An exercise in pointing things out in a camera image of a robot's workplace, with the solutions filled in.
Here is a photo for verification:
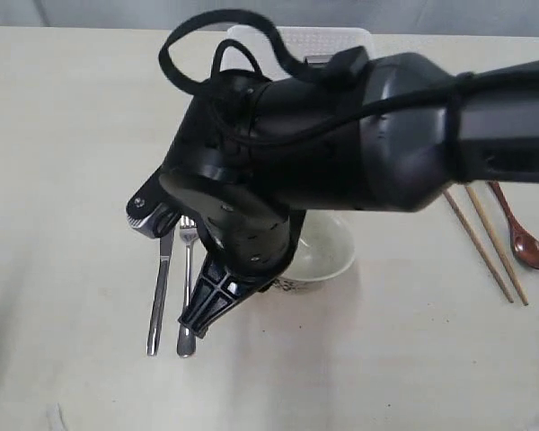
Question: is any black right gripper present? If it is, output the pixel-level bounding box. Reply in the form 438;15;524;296
178;210;305;339

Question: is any silver table knife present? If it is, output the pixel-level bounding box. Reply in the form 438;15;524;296
146;231;174;356

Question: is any white floral ceramic dish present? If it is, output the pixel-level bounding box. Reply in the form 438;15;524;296
271;211;356;294

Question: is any silver metal fork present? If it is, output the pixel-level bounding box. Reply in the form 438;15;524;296
176;215;199;358

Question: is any wooden chopstick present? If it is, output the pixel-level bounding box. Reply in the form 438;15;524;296
443;191;514;303
464;185;529;306

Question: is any brown wooden spoon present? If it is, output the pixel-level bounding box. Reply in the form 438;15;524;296
488;181;539;270

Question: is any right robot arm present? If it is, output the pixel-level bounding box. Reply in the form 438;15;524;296
158;50;539;337

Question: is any stainless steel cup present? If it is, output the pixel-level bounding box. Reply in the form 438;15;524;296
304;55;332;68

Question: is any white perforated plastic basket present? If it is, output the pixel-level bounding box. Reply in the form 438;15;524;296
225;24;376;67

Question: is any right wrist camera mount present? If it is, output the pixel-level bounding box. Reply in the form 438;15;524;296
126;169;181;239

